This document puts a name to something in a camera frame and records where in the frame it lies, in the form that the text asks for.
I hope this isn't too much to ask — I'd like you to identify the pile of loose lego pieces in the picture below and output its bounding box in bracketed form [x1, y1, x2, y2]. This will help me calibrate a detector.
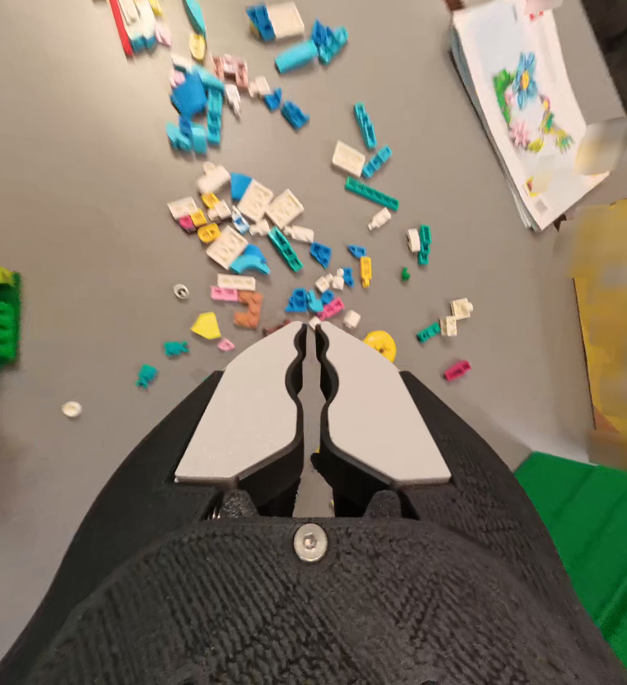
[107, 0, 475, 391]

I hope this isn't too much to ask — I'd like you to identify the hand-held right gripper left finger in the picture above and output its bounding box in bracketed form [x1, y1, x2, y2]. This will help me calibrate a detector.
[174, 321, 309, 507]

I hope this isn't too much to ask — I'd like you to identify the yellow cardboard lego box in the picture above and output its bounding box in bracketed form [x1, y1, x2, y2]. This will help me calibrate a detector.
[554, 190, 627, 461]

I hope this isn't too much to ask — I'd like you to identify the stack of green plastic bins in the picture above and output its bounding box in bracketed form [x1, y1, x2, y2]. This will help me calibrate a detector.
[514, 451, 627, 678]

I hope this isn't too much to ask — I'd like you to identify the stack of instruction booklets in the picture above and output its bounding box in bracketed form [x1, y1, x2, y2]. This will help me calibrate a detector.
[449, 0, 627, 232]

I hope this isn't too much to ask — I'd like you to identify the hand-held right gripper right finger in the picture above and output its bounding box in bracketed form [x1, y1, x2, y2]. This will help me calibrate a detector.
[312, 320, 453, 507]

